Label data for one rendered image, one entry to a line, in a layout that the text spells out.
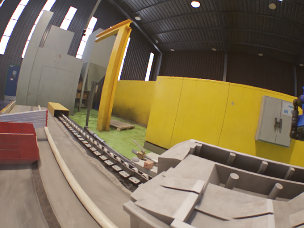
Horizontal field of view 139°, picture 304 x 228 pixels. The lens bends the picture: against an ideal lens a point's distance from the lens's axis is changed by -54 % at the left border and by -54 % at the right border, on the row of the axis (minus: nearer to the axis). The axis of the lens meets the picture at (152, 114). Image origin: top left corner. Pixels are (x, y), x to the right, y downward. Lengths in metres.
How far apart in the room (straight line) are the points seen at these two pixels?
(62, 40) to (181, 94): 6.35
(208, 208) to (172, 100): 2.61
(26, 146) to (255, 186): 0.88
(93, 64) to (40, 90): 3.65
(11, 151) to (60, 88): 5.22
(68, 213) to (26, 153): 0.34
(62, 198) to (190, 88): 2.62
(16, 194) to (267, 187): 0.82
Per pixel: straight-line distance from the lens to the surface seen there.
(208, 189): 0.34
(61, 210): 0.46
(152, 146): 3.08
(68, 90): 5.85
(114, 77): 4.12
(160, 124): 2.90
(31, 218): 0.46
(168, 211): 0.23
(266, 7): 10.48
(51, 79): 5.69
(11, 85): 9.32
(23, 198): 0.52
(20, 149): 0.66
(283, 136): 2.52
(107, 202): 0.48
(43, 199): 0.51
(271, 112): 2.41
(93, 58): 7.80
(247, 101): 2.54
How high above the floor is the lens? 1.10
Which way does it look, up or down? 4 degrees down
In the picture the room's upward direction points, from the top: 11 degrees clockwise
